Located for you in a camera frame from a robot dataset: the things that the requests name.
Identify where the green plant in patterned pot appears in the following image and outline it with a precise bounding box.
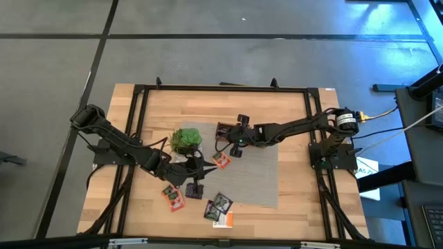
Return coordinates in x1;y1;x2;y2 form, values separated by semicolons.
168;127;204;164

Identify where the black overhead beam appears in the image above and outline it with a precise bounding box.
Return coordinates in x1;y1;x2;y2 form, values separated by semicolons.
0;233;443;249

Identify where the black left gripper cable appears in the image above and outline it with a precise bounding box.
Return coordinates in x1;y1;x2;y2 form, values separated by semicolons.
157;138;207;176

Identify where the yellow cable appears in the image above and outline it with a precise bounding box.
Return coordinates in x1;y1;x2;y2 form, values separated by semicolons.
359;106;399;122

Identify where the black slanted beam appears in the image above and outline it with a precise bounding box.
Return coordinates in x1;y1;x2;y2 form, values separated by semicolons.
357;160;416;194

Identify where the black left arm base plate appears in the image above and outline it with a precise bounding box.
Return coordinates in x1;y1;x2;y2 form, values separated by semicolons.
86;137;143;166

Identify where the silver frame bracket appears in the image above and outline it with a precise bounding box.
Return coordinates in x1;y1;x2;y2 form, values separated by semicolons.
107;237;149;247
299;241;342;249

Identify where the black monitor on desk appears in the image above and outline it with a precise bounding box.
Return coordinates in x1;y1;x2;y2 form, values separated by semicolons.
431;90;443;133

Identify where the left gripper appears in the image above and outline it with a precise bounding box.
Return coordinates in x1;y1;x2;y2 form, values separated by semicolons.
162;157;219;201

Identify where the dark grey desk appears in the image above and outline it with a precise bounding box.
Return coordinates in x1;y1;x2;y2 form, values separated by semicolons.
394;86;443;249

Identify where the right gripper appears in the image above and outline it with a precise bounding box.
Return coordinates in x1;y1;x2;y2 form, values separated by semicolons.
228;114;266;159

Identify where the white and orange tea packet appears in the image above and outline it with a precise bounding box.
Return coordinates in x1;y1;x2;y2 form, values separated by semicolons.
212;211;234;230

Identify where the grey woven placemat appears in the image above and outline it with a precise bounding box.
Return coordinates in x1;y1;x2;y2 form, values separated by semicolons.
179;120;280;209

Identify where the white printed sign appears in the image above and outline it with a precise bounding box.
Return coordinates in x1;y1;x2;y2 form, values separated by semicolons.
354;156;381;202

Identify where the black power cable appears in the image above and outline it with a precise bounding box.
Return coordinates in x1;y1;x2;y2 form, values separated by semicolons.
350;126;405;140

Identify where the white taut cord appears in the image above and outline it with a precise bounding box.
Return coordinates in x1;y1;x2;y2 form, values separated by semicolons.
401;105;443;134

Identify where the black keyboard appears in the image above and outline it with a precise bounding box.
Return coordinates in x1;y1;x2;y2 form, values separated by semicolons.
421;204;443;249

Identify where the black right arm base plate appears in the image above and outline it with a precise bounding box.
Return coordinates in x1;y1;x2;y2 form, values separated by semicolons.
309;141;359;171

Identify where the grey chair base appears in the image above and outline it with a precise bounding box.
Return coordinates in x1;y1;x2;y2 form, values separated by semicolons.
0;150;28;167

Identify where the blue-grey desk foot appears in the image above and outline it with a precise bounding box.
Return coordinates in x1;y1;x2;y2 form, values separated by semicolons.
372;82;410;93

